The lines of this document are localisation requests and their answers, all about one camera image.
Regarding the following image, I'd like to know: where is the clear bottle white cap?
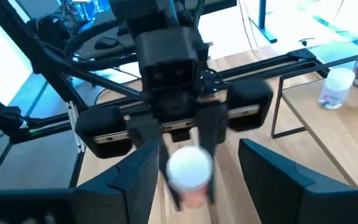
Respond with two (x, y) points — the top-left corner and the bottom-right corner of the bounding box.
(318, 67), (356, 111)

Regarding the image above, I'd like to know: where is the black computer mouse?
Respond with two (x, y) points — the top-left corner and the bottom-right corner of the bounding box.
(94, 36), (117, 50)

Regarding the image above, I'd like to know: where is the pink pill bottle white cap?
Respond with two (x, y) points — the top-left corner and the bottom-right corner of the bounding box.
(165, 145), (214, 209)

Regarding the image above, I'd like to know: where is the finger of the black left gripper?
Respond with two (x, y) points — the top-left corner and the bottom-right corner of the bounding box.
(127, 114), (181, 213)
(196, 104), (230, 205)

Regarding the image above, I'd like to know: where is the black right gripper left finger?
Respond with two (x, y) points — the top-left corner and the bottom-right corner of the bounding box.
(73, 141), (160, 224)

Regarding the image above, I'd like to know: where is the blue steel table leg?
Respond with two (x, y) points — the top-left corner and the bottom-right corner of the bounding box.
(249, 0), (278, 44)

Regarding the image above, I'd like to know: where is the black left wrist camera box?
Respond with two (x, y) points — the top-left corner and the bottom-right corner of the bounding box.
(134, 26), (205, 91)

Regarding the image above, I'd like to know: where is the dark grey desk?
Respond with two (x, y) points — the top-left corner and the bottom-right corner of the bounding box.
(35, 0), (136, 63)

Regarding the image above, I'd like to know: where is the wooden shelf black metal frame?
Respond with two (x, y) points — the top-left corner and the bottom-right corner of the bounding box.
(271, 54), (358, 189)

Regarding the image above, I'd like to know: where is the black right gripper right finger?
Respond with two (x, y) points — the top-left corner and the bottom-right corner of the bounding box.
(237, 139), (351, 224)

